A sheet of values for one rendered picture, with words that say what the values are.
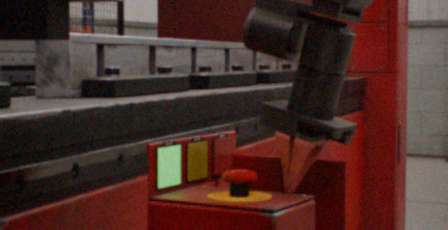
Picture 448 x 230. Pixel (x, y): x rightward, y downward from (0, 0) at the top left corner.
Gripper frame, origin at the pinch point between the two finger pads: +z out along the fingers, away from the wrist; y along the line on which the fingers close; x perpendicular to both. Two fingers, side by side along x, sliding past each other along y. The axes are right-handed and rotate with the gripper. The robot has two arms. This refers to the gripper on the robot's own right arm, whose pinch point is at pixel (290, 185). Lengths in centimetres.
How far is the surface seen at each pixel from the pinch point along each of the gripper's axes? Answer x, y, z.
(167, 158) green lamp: 12.2, 10.5, -1.2
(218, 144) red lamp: 0.5, 10.6, -1.8
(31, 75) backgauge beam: -31, 70, 7
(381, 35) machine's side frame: -178, 55, -8
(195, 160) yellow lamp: 6.0, 10.3, -0.4
